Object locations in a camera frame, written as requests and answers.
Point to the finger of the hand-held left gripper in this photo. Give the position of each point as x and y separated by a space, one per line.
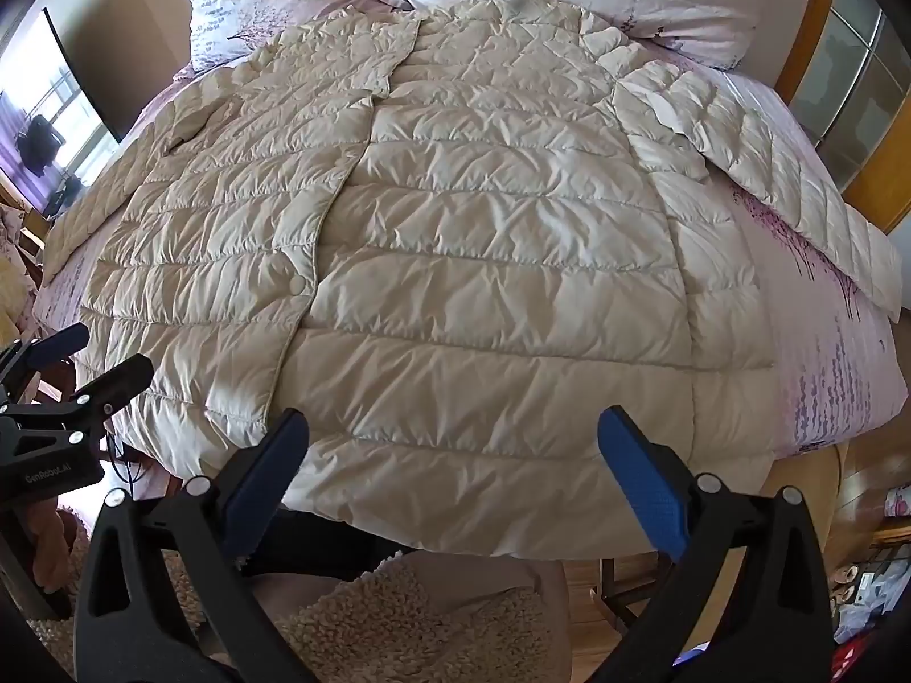
53 347
117 381

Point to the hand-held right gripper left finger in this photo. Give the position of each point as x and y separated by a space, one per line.
274 473

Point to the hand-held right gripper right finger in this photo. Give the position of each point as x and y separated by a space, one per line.
644 477

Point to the cream quilted down jacket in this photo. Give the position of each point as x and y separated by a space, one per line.
462 228

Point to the person's left forearm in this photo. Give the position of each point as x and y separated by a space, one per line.
51 548

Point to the wooden stool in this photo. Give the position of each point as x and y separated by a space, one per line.
626 594

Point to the person's beige fleece garment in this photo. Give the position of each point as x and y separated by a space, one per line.
398 619

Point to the pink floral bedspread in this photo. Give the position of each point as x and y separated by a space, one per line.
825 341

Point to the cluttered floor boxes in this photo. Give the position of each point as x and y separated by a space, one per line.
872 583

